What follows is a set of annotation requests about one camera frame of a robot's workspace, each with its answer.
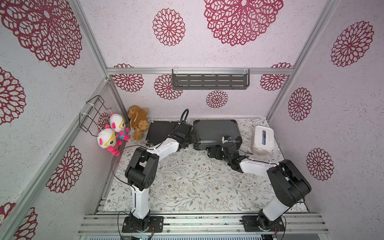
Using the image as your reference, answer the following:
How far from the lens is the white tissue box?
0.97 m

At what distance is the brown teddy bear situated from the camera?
1036 mm

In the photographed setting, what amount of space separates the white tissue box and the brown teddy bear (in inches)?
29.2
